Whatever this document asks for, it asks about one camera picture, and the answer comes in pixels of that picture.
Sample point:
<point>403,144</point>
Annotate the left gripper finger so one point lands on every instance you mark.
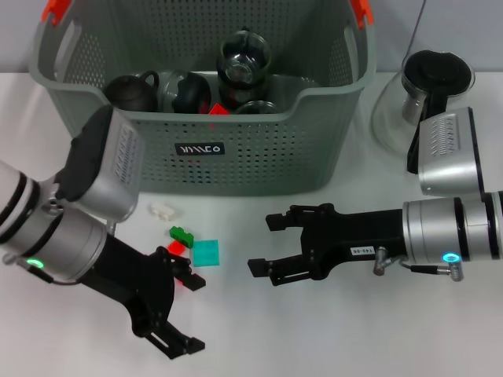
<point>173,341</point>
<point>192,280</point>

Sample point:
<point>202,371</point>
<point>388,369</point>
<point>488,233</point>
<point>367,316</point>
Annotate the dark green toy brick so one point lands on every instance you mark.
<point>181,235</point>

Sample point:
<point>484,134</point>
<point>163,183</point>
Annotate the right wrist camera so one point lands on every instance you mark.
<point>448,157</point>

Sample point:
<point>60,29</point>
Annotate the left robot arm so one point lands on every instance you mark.
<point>39,228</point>

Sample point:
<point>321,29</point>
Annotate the grey-green perforated storage basket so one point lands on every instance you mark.
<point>275,157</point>

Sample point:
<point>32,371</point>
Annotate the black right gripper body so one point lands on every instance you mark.
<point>353,235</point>

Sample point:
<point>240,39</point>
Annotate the small bright red toy brick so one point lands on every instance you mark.
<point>177,248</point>

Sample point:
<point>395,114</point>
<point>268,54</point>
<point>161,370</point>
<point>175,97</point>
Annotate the translucent clear toy brick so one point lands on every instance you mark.
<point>161,211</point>

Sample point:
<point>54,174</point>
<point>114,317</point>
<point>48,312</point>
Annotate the large bright red toy brick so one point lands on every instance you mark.
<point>219,110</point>

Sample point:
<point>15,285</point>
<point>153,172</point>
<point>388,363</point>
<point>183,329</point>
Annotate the glass pitcher with black lid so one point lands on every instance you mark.
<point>436,70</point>

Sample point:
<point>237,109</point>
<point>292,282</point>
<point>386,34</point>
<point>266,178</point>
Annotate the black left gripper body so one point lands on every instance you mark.
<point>133,282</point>

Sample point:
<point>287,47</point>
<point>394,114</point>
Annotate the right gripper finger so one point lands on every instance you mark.
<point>279,222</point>
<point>287,271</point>

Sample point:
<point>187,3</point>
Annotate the small orange-red toy brick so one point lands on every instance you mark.
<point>180,281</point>

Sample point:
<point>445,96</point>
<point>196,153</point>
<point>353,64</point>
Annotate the black clay teapot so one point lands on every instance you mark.
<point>129,94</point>

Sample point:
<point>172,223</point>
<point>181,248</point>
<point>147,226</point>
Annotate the teal square toy brick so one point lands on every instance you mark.
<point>206,253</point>

